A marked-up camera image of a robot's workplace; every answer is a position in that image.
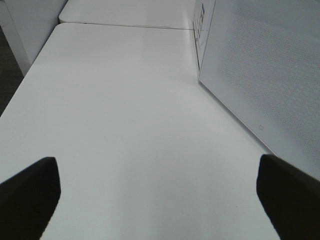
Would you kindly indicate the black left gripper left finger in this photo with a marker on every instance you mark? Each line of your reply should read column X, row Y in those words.
column 28, row 200

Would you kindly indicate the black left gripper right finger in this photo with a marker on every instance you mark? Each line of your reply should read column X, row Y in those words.
column 290, row 199

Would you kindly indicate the white microwave door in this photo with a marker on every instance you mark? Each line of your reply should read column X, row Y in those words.
column 262, row 61

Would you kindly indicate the white microwave oven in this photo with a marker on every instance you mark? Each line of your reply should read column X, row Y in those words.
column 201, row 22

